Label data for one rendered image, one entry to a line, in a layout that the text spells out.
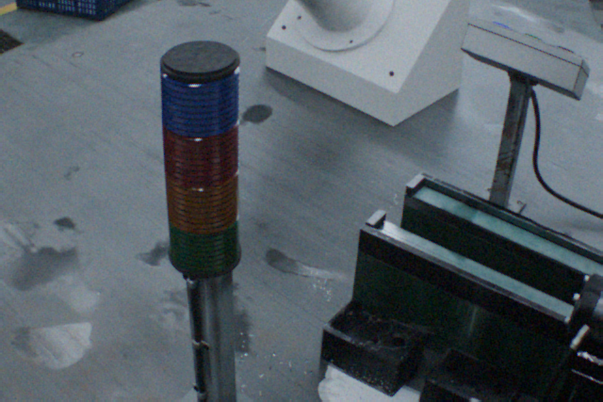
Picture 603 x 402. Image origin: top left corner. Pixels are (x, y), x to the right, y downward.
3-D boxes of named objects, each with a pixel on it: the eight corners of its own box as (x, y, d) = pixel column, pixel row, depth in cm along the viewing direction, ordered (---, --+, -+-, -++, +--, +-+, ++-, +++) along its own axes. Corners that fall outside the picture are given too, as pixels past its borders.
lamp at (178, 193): (253, 209, 67) (254, 163, 65) (206, 245, 63) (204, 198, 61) (200, 182, 70) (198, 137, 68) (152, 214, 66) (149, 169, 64)
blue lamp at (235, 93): (255, 114, 62) (256, 62, 60) (203, 147, 58) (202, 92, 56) (198, 90, 65) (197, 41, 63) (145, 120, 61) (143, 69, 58)
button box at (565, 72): (580, 102, 101) (592, 67, 101) (573, 93, 95) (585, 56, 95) (473, 59, 109) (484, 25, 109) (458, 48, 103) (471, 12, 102)
